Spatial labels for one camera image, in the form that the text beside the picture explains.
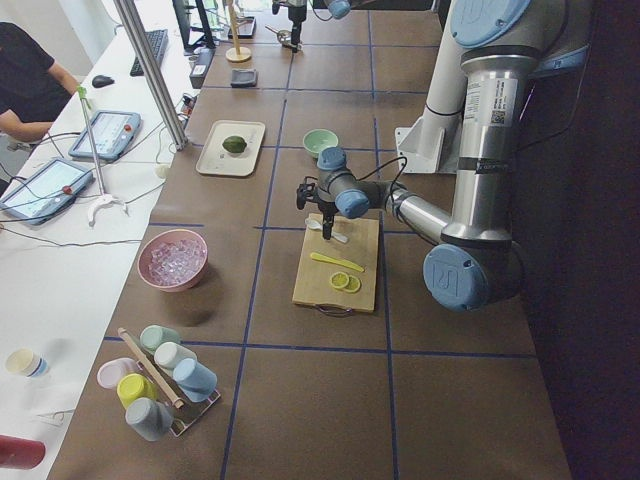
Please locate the upper teach pendant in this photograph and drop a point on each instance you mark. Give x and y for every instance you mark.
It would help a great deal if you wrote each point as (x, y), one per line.
(113, 131)

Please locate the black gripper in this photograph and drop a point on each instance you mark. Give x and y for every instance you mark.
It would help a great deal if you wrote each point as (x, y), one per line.
(326, 206)
(297, 16)

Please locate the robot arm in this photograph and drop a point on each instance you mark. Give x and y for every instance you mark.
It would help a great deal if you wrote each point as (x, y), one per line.
(489, 51)
(337, 9)

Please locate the aluminium frame post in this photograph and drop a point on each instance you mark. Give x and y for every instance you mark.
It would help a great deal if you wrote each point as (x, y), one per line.
(134, 28)

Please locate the wooden mug tree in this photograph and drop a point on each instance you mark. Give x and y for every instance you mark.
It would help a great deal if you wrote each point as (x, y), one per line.
(238, 53)

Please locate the red bottle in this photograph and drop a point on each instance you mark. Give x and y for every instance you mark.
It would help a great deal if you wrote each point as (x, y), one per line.
(19, 453)

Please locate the lower teach pendant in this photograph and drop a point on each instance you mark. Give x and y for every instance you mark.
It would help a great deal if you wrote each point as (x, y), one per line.
(47, 192)

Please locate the black keyboard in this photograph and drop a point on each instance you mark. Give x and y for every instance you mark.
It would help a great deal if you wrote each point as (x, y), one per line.
(158, 42)

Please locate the yellow plastic knife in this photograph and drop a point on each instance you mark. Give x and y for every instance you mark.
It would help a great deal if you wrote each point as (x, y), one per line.
(316, 256)

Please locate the cream rabbit tray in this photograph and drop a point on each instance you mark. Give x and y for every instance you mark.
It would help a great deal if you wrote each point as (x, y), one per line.
(214, 160)

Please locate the black box with label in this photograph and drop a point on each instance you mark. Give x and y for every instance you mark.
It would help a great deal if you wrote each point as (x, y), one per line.
(200, 63)

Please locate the green avocado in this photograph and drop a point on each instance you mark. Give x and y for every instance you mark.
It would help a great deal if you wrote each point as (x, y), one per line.
(234, 144)

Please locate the light blue cup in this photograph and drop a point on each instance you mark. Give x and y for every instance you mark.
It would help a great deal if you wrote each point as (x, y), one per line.
(196, 380)

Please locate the teach pendant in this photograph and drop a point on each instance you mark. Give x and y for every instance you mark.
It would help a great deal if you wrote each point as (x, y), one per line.
(47, 192)
(113, 131)

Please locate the green cup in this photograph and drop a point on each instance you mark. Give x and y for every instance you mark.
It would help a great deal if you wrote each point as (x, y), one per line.
(153, 336)

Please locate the grey folded cloth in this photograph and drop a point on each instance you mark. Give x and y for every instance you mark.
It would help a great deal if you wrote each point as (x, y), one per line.
(244, 78)

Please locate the pink bowl with ice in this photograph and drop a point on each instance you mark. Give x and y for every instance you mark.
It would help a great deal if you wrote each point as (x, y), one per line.
(173, 261)

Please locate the yellow cup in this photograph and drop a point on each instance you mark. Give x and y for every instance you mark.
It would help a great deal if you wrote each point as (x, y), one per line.
(134, 386)

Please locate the pink cup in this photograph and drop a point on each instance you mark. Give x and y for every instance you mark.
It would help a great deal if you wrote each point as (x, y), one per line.
(111, 372)

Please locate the seated person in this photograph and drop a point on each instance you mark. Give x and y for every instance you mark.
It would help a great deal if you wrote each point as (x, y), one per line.
(35, 88)

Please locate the white wire cup rack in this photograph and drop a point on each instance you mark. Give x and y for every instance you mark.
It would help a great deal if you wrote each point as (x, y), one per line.
(186, 413)

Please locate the white plastic spoon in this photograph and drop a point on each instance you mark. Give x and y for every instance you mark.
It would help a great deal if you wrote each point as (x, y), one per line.
(313, 224)

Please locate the lower lemon slice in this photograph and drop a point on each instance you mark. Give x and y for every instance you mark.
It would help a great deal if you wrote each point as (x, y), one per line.
(353, 285)

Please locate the light green bowl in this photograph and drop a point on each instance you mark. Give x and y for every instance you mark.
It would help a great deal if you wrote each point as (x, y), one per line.
(316, 140)

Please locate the grey cup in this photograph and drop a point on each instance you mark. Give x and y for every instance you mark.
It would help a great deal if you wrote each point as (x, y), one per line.
(149, 418)

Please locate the white cup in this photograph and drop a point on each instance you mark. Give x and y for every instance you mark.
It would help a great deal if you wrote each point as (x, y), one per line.
(169, 354)

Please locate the grabber reacher tool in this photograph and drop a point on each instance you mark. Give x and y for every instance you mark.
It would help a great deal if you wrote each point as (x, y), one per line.
(104, 199)

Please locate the metal scoop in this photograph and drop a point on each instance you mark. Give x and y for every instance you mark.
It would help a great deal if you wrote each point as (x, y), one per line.
(284, 37)

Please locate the black computer mouse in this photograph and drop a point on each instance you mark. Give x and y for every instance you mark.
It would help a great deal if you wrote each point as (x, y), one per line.
(101, 81)

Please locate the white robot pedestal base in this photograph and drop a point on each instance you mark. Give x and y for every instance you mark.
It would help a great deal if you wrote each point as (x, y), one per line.
(431, 144)

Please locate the bamboo cutting board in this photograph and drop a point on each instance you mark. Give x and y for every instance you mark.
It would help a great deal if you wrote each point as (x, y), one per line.
(312, 287)

